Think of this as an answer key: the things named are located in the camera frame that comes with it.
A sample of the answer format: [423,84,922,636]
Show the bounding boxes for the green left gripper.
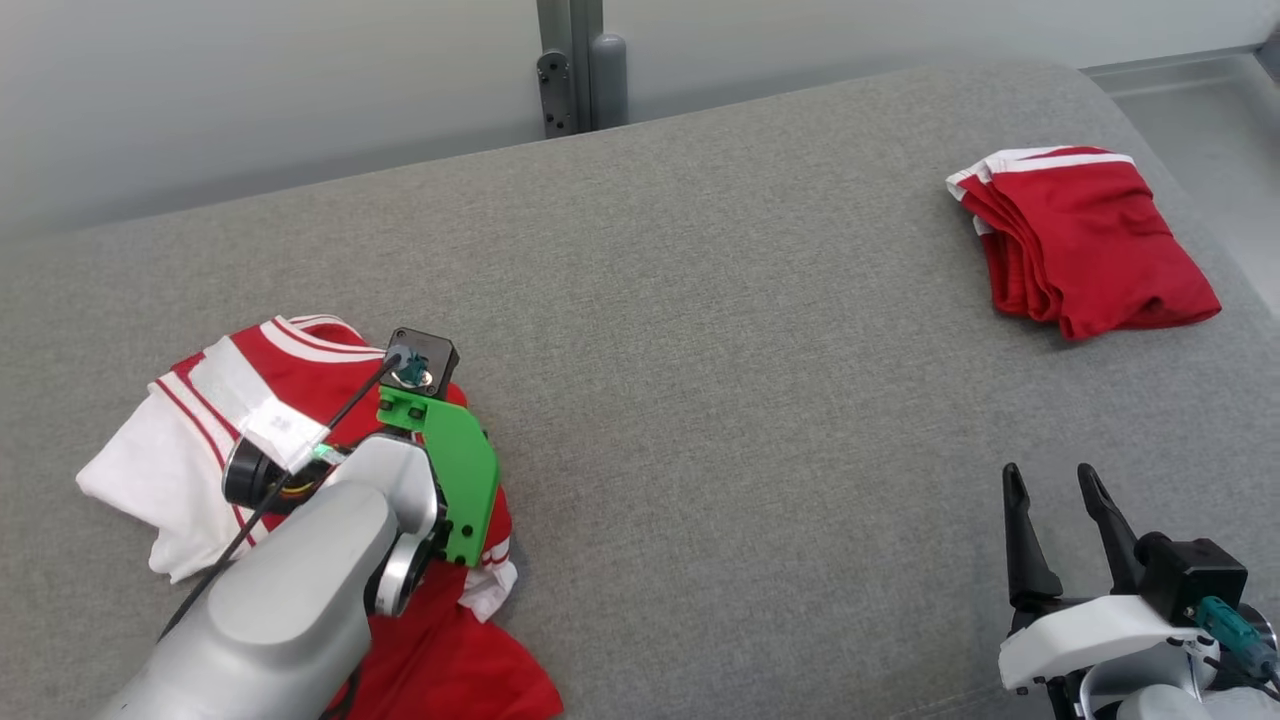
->
[377,385,500,568]

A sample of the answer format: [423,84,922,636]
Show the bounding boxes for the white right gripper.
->
[998,463,1221,693]

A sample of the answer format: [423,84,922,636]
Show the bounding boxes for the red shorts with white stripe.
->
[945,146,1223,341]

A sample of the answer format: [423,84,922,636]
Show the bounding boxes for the red and white basketball jersey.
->
[77,315,564,720]

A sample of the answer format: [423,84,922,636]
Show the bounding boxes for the white tape label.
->
[238,393,332,472]

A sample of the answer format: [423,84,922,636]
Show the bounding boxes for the grey fabric sofa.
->
[0,60,1280,720]

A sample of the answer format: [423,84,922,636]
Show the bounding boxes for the grey rounded cylinder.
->
[590,33,629,131]

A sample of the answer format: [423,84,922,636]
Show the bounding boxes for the teal left cable connector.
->
[385,345,433,389]

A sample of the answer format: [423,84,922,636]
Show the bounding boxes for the teal cable connector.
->
[1190,597,1280,683]
[385,345,433,389]

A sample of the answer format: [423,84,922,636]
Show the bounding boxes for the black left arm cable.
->
[158,358,403,641]

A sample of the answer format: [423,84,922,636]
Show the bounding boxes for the teal right cable connector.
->
[1190,597,1280,683]

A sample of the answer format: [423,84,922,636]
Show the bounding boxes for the grey metal post bracket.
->
[536,0,606,136]

